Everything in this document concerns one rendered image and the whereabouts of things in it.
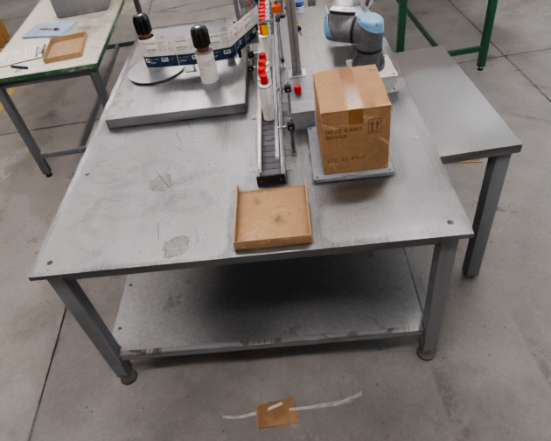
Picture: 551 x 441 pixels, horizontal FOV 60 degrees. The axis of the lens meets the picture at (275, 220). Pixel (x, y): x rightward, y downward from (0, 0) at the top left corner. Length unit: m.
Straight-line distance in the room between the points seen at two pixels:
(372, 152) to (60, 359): 1.81
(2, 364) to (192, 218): 1.44
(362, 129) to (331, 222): 0.34
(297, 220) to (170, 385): 1.08
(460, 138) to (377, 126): 0.45
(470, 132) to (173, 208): 1.21
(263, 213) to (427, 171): 0.63
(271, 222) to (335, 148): 0.35
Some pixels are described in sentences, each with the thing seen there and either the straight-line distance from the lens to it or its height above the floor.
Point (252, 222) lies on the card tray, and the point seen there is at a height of 0.83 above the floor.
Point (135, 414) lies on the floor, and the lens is 2.35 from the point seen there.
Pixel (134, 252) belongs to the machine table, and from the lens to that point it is 1.72.
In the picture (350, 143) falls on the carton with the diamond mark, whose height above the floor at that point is 0.98.
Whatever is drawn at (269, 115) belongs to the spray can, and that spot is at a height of 0.91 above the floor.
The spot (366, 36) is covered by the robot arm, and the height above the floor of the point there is 1.09.
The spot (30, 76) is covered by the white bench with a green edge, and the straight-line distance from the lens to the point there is 3.41.
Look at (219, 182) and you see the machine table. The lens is 1.89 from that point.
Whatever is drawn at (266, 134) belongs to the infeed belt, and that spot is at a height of 0.88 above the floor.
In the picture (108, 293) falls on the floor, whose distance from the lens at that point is 2.81.
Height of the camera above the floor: 1.99
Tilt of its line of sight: 44 degrees down
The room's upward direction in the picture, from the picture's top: 10 degrees counter-clockwise
